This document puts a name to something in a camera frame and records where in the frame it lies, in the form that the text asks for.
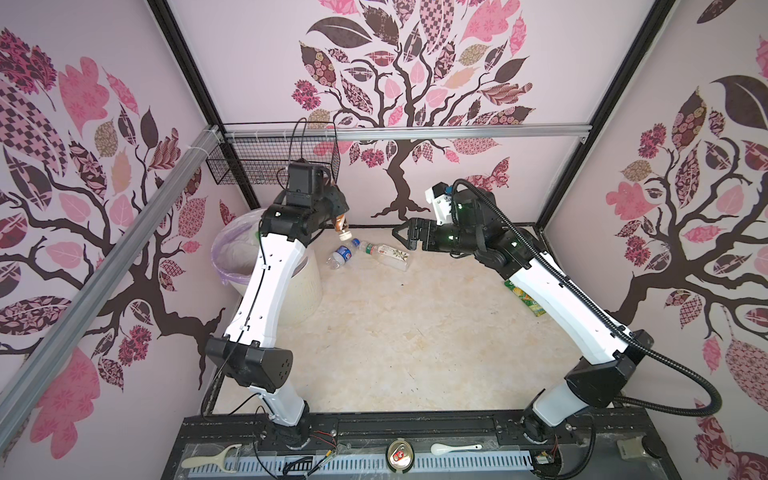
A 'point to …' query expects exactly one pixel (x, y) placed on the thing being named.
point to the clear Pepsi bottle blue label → (342, 254)
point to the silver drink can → (400, 455)
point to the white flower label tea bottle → (388, 256)
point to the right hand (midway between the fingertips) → (407, 228)
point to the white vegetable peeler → (219, 460)
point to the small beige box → (631, 447)
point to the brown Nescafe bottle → (341, 226)
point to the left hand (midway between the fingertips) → (337, 203)
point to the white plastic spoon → (439, 449)
